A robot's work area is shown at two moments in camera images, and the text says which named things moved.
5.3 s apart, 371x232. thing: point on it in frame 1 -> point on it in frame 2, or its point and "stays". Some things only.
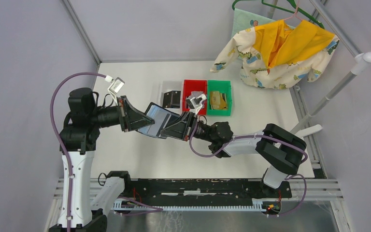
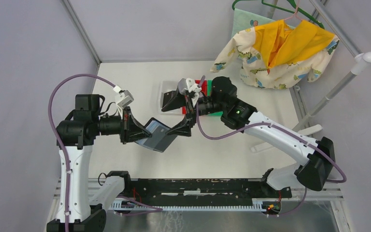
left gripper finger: [136, 123] -> [135, 137]
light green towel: [244, 19] stays
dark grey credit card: [161, 116] -> [159, 140]
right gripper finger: [188, 117] -> [173, 100]
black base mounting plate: [197, 192] stays
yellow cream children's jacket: [278, 54] stays
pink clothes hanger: [295, 14] stays
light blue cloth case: [162, 117] -> [160, 140]
